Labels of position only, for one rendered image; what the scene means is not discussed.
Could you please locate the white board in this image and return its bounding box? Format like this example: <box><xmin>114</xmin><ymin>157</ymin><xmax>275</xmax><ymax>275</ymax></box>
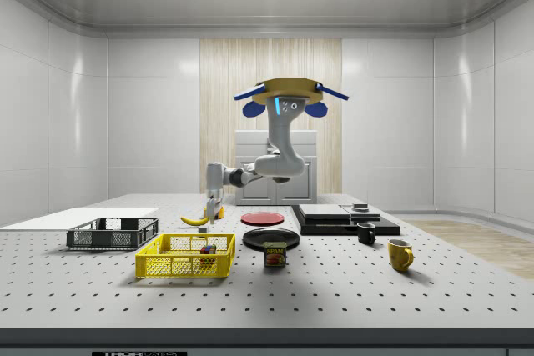
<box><xmin>0</xmin><ymin>207</ymin><xmax>160</xmax><ymax>231</ymax></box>

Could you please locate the black stove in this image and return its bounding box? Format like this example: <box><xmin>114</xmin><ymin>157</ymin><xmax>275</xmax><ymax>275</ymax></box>
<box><xmin>290</xmin><ymin>202</ymin><xmax>402</xmax><ymax>237</ymax></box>

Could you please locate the puzzle cube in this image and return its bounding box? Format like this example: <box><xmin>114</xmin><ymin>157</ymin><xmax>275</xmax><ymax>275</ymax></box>
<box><xmin>199</xmin><ymin>243</ymin><xmax>217</xmax><ymax>268</ymax></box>

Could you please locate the black plate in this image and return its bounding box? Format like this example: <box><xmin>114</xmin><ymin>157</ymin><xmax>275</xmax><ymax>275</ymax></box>
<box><xmin>242</xmin><ymin>227</ymin><xmax>302</xmax><ymax>251</ymax></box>

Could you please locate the yellow basket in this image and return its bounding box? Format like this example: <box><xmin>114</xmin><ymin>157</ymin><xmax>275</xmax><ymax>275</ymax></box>
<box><xmin>134</xmin><ymin>233</ymin><xmax>237</xmax><ymax>279</ymax></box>

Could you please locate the yellow mug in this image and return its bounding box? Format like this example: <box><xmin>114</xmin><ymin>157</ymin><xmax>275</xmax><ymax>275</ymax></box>
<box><xmin>387</xmin><ymin>238</ymin><xmax>416</xmax><ymax>273</ymax></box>

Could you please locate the dark grey basket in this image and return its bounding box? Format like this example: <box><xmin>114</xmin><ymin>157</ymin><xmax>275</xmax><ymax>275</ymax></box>
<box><xmin>66</xmin><ymin>217</ymin><xmax>161</xmax><ymax>252</ymax></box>

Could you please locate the red plate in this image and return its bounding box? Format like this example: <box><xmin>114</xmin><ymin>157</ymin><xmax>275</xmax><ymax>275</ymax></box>
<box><xmin>240</xmin><ymin>211</ymin><xmax>285</xmax><ymax>227</ymax></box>

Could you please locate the black mug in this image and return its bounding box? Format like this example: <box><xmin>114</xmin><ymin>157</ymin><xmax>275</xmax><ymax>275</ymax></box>
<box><xmin>356</xmin><ymin>222</ymin><xmax>377</xmax><ymax>246</ymax></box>

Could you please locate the flat-sided can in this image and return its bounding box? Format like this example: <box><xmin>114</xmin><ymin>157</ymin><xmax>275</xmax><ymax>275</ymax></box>
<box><xmin>263</xmin><ymin>241</ymin><xmax>288</xmax><ymax>268</ymax></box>

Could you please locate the white cabinet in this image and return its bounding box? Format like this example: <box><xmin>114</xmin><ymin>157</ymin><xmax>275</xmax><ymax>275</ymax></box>
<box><xmin>234</xmin><ymin>129</ymin><xmax>319</xmax><ymax>207</ymax></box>

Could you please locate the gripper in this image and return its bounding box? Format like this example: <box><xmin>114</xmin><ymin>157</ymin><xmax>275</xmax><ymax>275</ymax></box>
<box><xmin>206</xmin><ymin>195</ymin><xmax>225</xmax><ymax>227</ymax></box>

